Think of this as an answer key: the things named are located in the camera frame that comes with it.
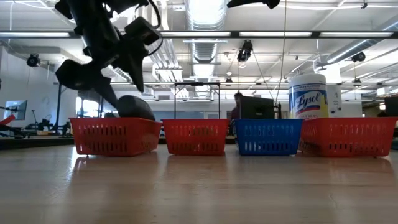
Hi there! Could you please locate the person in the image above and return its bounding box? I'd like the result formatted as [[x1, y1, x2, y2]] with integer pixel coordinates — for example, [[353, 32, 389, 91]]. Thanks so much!
[[229, 91, 246, 121]]

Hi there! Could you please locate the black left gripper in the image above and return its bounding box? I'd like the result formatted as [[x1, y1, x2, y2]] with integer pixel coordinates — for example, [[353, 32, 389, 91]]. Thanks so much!
[[55, 12, 149, 108]]

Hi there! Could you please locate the black vertical post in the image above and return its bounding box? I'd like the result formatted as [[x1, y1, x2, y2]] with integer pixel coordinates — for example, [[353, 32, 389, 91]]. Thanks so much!
[[55, 82, 63, 135]]

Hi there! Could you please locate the red machine part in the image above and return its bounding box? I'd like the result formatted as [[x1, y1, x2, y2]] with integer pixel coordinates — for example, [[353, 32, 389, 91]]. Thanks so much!
[[0, 114, 17, 126]]

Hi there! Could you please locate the black metal rack frame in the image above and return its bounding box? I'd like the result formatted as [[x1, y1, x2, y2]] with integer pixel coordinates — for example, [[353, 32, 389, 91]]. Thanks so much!
[[173, 81, 222, 120]]

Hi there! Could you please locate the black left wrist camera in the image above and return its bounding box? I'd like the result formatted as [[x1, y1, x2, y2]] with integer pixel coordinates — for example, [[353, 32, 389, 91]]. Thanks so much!
[[124, 16, 164, 47]]

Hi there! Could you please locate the silver ventilation duct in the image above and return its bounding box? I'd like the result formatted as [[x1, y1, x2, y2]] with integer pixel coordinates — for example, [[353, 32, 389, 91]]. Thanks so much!
[[184, 0, 229, 101]]

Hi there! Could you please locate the white Lysol wipes canister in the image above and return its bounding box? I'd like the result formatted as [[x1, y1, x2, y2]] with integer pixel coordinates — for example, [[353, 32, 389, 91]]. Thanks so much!
[[287, 72, 330, 121]]

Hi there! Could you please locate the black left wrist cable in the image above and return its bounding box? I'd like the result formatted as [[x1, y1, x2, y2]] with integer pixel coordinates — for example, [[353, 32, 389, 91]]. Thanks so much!
[[136, 0, 165, 57]]

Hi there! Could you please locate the red plastic basket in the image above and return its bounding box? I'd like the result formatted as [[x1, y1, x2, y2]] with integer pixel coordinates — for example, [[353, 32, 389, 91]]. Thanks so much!
[[161, 118, 230, 157], [298, 116, 398, 158], [68, 116, 163, 157]]

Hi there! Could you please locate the grey computer monitor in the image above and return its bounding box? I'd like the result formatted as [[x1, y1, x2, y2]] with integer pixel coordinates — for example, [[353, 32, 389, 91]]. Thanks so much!
[[2, 99, 29, 121]]

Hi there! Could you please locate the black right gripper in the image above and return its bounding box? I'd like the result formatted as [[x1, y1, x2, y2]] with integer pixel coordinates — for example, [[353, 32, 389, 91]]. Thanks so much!
[[226, 0, 282, 10]]

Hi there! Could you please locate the blue plastic basket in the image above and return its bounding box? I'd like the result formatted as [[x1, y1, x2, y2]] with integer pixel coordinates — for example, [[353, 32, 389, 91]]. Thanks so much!
[[233, 118, 304, 157]]

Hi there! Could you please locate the black computer monitor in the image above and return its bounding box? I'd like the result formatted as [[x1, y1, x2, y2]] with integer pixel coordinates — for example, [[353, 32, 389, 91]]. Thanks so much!
[[239, 95, 276, 120], [383, 96, 398, 118]]

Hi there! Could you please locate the black ceiling camera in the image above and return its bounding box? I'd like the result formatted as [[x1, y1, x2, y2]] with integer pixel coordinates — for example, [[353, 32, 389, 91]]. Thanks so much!
[[25, 53, 42, 68], [351, 50, 367, 63]]

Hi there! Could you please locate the black overhead camera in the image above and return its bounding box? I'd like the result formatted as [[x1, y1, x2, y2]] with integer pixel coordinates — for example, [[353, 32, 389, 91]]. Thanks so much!
[[236, 39, 254, 63]]

